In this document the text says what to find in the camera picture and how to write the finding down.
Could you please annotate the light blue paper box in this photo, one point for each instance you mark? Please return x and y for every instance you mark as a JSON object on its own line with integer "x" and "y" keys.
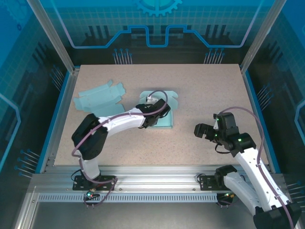
{"x": 166, "y": 121}
{"x": 95, "y": 97}

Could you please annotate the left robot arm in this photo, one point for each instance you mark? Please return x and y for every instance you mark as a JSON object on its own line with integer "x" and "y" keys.
{"x": 88, "y": 136}

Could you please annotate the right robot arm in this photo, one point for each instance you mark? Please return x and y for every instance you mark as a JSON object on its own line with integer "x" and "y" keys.
{"x": 252, "y": 167}

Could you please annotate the blue table edge strip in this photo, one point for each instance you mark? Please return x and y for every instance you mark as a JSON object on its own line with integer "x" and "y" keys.
{"x": 256, "y": 105}
{"x": 58, "y": 105}

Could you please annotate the power connector with lights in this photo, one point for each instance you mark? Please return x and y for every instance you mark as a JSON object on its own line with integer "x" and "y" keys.
{"x": 230, "y": 195}
{"x": 90, "y": 194}

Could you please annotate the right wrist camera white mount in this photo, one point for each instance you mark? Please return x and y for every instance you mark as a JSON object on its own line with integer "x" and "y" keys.
{"x": 216, "y": 124}

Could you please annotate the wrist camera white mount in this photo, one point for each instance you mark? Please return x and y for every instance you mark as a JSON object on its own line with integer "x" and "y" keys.
{"x": 216, "y": 124}
{"x": 151, "y": 100}

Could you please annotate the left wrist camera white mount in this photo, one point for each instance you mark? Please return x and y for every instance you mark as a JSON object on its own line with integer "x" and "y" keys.
{"x": 151, "y": 100}

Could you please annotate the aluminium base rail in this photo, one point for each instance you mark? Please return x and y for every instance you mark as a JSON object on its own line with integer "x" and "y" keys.
{"x": 155, "y": 179}

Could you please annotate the aluminium lower frame rail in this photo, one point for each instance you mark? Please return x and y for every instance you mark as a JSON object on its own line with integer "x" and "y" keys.
{"x": 25, "y": 210}
{"x": 281, "y": 195}

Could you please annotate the aluminium table side rail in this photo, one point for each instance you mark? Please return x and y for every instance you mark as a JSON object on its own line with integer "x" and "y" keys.
{"x": 66, "y": 100}

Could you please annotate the aluminium frame post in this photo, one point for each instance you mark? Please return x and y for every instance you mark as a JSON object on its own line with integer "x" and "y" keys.
{"x": 258, "y": 40}
{"x": 57, "y": 40}

